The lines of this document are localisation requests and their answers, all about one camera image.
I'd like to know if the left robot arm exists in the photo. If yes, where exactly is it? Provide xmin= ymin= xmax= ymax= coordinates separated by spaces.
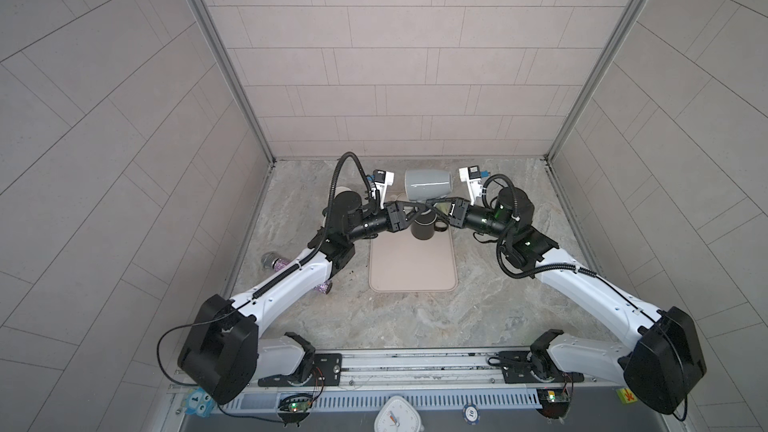
xmin=177 ymin=152 xmax=430 ymax=405

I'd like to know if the circuit board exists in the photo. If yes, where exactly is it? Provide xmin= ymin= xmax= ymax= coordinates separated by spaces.
xmin=278 ymin=393 xmax=315 ymax=413
xmin=536 ymin=388 xmax=571 ymax=420

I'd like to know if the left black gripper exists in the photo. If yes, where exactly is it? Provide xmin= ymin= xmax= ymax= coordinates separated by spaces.
xmin=340 ymin=203 xmax=422 ymax=246

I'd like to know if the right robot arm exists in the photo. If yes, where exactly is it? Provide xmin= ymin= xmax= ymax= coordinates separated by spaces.
xmin=427 ymin=174 xmax=707 ymax=422

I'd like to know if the dark green mug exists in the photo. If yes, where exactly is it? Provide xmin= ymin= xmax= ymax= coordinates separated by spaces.
xmin=334 ymin=186 xmax=362 ymax=208

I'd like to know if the left circuit board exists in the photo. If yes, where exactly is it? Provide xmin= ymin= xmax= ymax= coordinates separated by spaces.
xmin=278 ymin=393 xmax=315 ymax=413

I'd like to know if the right circuit board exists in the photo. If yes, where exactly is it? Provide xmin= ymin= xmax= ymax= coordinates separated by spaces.
xmin=536 ymin=388 xmax=571 ymax=420

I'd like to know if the black mug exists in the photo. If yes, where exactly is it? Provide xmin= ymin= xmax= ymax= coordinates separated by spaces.
xmin=410 ymin=209 xmax=449 ymax=241

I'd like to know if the beige plastic tray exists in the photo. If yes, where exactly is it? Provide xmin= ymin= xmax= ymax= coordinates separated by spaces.
xmin=369 ymin=231 xmax=458 ymax=293

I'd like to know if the round blue badge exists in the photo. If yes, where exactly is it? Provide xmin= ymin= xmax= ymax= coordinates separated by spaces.
xmin=462 ymin=404 xmax=479 ymax=425

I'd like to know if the grey mug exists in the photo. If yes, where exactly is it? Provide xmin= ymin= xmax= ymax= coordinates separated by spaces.
xmin=404 ymin=169 xmax=453 ymax=202

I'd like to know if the white kitchen timer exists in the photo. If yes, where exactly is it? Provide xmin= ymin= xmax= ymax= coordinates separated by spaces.
xmin=374 ymin=396 xmax=424 ymax=432

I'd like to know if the aluminium mounting rail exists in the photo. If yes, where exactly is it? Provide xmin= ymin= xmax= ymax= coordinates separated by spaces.
xmin=170 ymin=344 xmax=670 ymax=389

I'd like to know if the blue tag block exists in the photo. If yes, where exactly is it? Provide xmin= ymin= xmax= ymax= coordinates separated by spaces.
xmin=182 ymin=388 xmax=216 ymax=418

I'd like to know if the purple glitter tube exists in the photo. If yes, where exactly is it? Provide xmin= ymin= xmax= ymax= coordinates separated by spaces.
xmin=261 ymin=251 xmax=333 ymax=295

